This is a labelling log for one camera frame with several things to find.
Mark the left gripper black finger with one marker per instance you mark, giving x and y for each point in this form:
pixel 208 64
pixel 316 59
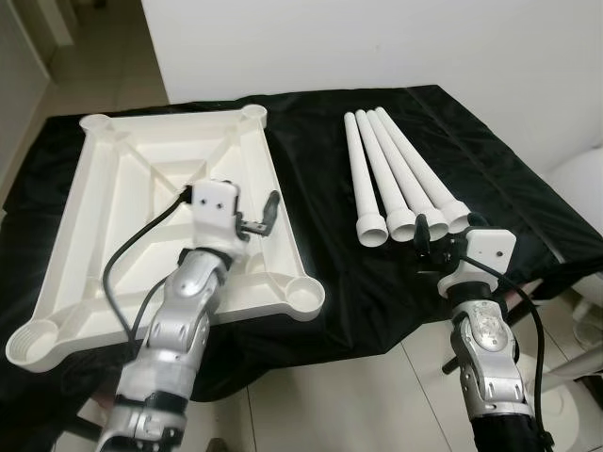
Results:
pixel 273 209

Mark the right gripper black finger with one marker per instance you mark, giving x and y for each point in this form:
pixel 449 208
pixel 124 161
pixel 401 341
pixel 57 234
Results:
pixel 424 231

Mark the white plastic table leg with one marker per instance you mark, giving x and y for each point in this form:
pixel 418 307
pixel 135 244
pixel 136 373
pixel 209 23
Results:
pixel 363 179
pixel 408 181
pixel 429 174
pixel 384 179

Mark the white plastic table top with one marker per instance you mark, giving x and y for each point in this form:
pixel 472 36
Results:
pixel 113 188

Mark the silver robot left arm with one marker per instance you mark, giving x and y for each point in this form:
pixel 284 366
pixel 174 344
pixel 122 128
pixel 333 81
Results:
pixel 174 330

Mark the black table cloth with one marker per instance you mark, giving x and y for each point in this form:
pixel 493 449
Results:
pixel 377 282

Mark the white stand pole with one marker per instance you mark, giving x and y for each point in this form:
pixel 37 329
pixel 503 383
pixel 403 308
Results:
pixel 579 360

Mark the white round stand base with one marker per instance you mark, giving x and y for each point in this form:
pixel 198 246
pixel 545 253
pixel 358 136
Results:
pixel 570 414

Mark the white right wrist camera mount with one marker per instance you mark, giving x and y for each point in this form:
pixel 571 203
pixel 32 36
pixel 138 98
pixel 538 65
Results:
pixel 480 259

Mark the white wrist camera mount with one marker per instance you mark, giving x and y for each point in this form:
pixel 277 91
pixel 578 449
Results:
pixel 480 259
pixel 215 212

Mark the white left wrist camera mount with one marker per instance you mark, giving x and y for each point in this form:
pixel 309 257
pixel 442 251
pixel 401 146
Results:
pixel 215 212

